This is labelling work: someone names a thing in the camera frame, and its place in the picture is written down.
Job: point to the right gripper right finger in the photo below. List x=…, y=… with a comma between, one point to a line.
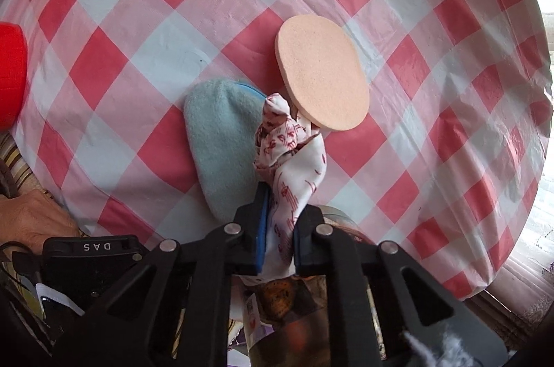
x=384, y=309

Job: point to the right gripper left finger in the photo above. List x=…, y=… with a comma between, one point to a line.
x=181, y=299

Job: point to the white floral cloth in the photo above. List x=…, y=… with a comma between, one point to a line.
x=291, y=158

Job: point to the light blue towel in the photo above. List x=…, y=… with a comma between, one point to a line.
x=221, y=118

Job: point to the person's left hand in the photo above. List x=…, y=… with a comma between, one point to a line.
x=33, y=218

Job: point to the glass jar with gold lid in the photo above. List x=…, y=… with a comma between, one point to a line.
x=322, y=317

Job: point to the striped sofa cushion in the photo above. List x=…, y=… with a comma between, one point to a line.
x=20, y=190

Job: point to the beige round sponge pad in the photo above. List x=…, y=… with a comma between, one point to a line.
x=322, y=73

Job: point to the red plastic thermos jug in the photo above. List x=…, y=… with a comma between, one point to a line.
x=13, y=70

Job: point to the red checkered tablecloth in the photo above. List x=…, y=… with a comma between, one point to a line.
x=425, y=121

